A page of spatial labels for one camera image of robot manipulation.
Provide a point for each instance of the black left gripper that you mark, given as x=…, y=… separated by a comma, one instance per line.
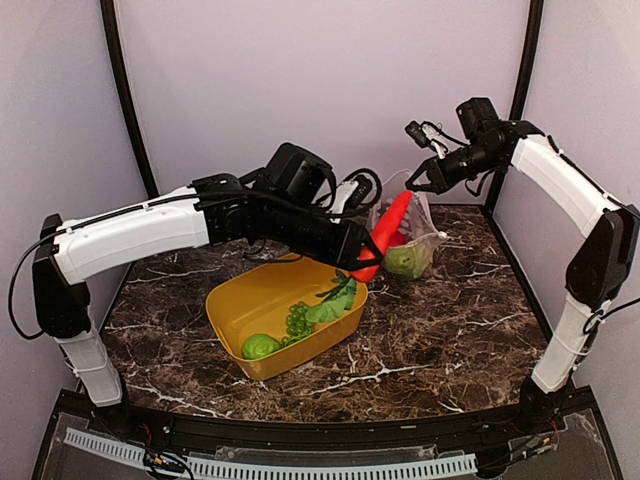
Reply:
x=346, y=252

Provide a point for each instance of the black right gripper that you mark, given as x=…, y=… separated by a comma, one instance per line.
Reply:
x=440, y=180

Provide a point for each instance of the orange carrot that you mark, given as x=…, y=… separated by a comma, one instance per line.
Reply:
x=384, y=229

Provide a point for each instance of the clear zip top bag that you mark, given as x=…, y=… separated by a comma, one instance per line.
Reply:
x=417, y=225

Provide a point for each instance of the green leafy vegetable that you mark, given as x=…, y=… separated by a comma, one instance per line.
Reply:
x=334, y=302

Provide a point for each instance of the green grape bunch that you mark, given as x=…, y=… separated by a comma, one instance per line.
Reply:
x=298, y=326

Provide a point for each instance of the yellow plastic basket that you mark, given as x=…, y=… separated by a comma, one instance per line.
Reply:
x=278, y=316

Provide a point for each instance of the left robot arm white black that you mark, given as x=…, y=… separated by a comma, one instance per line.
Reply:
x=295, y=200

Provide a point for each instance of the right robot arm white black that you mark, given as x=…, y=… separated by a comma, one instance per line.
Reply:
x=610, y=229

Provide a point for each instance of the green chayote front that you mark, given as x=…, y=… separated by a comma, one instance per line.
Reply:
x=259, y=346

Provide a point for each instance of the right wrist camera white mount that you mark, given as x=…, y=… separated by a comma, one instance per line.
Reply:
x=429, y=135

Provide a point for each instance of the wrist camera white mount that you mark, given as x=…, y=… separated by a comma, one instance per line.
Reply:
x=350, y=194
x=429, y=135

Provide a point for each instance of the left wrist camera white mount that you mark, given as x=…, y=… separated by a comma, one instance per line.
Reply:
x=350, y=194

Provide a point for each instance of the right black frame post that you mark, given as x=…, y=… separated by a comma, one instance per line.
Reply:
x=527, y=61

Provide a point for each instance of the black frame post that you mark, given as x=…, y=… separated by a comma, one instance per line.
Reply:
x=125, y=97
x=527, y=61

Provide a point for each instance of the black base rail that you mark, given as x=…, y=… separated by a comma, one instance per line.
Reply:
x=475, y=431

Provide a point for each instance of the white slotted cable duct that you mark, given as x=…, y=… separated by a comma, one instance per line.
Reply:
x=245, y=463

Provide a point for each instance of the left black frame post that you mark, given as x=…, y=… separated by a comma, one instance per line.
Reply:
x=125, y=97

